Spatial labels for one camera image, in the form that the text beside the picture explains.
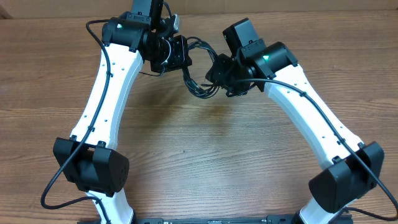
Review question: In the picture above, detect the black USB cable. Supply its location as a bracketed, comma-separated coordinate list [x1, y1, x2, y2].
[182, 36, 220, 100]

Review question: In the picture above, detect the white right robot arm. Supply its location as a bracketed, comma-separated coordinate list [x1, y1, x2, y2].
[206, 19, 384, 223]

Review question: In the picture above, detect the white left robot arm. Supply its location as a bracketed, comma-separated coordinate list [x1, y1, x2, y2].
[53, 0, 192, 223]

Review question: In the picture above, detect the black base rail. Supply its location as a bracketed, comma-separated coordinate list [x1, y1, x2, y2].
[77, 213, 354, 224]

